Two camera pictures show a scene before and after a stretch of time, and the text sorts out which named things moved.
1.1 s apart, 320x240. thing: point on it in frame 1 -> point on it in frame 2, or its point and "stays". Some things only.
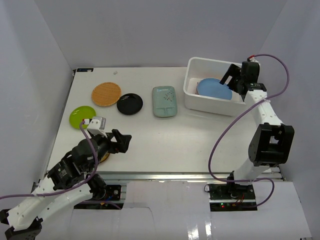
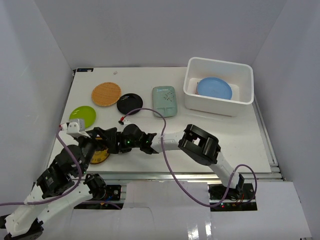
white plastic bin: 198,68 stays
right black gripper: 234,71 -> 121,147
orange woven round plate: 106,94 stays
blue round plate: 212,87 stays
